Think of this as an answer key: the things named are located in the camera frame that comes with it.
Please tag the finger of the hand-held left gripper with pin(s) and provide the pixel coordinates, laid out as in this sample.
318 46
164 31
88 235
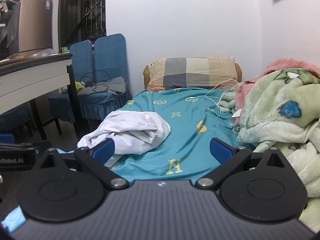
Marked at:
6 138

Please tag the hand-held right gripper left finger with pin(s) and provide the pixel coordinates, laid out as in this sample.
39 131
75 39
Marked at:
105 149

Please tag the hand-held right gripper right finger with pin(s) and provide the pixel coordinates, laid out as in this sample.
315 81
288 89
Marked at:
220 150

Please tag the white shirt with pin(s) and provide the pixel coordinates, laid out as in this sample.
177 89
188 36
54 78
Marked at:
140 130

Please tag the blue covered chair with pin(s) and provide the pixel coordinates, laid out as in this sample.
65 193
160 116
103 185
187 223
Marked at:
12 118
110 55
81 57

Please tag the teal printed bed sheet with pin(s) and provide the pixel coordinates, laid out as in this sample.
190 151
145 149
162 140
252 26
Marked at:
190 140

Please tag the white blanket tag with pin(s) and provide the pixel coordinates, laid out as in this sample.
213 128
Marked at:
235 117

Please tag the green fleece blanket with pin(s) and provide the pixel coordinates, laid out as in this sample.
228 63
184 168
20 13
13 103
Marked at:
275 120

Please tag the white table with black legs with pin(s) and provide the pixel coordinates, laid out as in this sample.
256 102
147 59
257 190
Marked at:
30 77

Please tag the grey cloth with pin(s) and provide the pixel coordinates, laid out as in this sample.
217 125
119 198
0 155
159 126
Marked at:
115 85

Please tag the yellow green toy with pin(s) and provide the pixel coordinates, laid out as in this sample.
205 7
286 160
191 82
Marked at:
79 86

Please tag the checked pillow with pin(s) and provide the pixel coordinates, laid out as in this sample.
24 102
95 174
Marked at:
190 72

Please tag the brown cushion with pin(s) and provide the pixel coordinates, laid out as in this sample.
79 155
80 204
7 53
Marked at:
145 75

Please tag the clear plastic bag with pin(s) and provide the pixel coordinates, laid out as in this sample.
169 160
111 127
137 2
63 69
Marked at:
43 52

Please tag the pink fleece blanket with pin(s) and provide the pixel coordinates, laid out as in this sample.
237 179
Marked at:
282 65

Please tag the green can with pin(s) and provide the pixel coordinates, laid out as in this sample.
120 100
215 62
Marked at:
65 49

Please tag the gold refrigerator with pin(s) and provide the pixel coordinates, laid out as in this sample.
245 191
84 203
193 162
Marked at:
32 25

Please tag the dark window with grille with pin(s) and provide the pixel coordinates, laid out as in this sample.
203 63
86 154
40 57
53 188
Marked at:
82 10

